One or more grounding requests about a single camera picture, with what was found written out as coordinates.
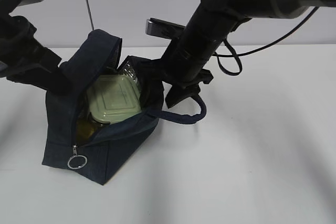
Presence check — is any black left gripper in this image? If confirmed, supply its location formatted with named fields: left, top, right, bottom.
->
left=1, top=15, right=72, bottom=93

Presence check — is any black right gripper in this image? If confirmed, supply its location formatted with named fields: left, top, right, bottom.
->
left=162, top=61, right=213, bottom=109

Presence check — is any green lidded glass food container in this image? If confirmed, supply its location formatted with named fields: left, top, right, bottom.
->
left=87, top=75, right=142, bottom=124

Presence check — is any dark blue zippered lunch bag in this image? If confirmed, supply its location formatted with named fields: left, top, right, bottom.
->
left=42, top=29, right=206, bottom=185

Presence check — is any yellow pear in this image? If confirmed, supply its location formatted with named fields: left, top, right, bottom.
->
left=75, top=119, right=101, bottom=146

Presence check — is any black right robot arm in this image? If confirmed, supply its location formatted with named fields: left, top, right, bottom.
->
left=162, top=0, right=335, bottom=107

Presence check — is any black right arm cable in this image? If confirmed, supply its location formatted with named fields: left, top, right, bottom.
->
left=212, top=6, right=320, bottom=76

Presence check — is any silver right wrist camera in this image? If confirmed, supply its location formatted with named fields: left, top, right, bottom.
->
left=145, top=18, right=185, bottom=39

